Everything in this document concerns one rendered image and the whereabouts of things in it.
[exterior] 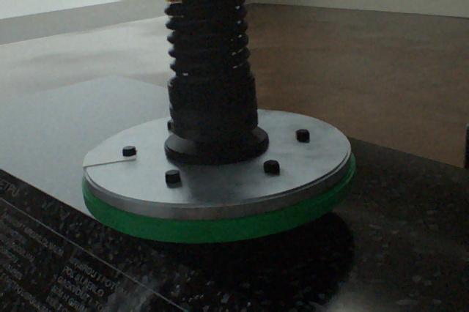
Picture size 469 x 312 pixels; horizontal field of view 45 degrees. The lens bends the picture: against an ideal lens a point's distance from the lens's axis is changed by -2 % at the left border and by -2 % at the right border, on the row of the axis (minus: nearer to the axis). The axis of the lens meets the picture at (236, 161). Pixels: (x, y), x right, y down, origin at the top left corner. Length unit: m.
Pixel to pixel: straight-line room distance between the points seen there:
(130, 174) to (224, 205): 0.09
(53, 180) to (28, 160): 0.08
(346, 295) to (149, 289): 0.14
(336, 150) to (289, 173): 0.06
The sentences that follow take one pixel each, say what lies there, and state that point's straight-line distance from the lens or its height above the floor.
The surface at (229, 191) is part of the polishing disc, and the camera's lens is 0.38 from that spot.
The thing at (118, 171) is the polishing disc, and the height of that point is 0.88.
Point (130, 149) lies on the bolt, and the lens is 0.46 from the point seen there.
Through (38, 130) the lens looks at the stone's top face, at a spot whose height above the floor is 0.82.
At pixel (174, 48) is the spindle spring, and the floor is 0.96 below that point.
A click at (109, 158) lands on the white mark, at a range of 0.46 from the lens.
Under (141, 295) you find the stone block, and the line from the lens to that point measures 0.44.
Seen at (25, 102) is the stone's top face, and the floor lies 0.82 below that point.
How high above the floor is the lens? 1.04
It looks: 22 degrees down
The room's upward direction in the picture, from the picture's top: 4 degrees counter-clockwise
